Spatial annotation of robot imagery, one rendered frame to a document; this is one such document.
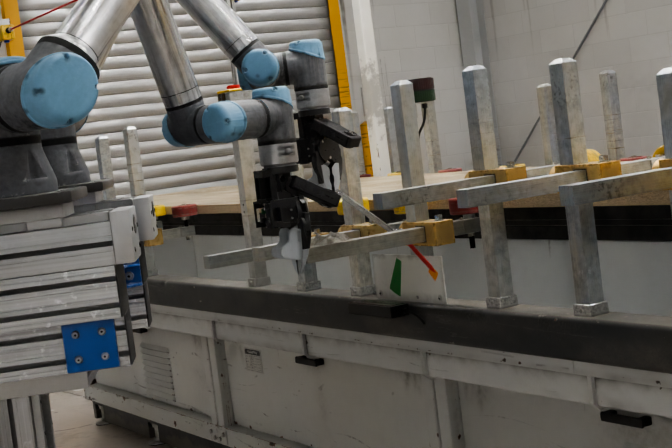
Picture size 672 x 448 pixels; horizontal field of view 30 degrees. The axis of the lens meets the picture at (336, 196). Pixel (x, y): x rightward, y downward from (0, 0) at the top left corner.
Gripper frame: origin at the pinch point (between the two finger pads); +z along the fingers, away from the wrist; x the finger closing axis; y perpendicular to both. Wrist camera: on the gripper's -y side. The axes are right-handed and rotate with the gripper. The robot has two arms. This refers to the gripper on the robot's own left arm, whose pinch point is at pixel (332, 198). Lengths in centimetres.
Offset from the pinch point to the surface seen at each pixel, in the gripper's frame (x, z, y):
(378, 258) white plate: -2.9, 14.3, -8.4
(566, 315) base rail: 17, 23, -64
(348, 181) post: -7.2, -3.0, 0.6
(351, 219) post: -7.1, 5.7, 1.0
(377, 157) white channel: -143, -3, 93
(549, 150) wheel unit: -128, 0, 16
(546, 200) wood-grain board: -9.3, 4.7, -48.0
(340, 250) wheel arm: 23.1, 8.9, -19.0
